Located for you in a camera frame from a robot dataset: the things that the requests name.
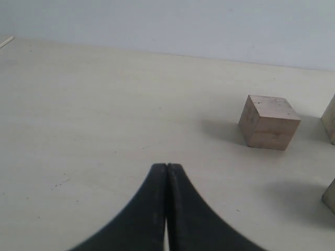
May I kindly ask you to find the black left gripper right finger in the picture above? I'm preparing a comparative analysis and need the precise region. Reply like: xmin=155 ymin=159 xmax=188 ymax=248
xmin=166 ymin=163 xmax=264 ymax=250

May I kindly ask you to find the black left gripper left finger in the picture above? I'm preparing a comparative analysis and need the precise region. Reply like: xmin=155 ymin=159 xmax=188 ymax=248
xmin=72 ymin=163 xmax=167 ymax=250

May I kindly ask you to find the second largest wooden cube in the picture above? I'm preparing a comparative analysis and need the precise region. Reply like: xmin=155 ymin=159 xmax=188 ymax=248
xmin=239 ymin=95 xmax=301 ymax=151

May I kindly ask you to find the third largest wooden cube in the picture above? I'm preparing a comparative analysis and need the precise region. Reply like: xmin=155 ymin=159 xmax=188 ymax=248
xmin=321 ymin=179 xmax=335 ymax=214

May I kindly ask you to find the thin white stick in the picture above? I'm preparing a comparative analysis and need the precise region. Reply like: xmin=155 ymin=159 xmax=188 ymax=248
xmin=0 ymin=36 xmax=14 ymax=48

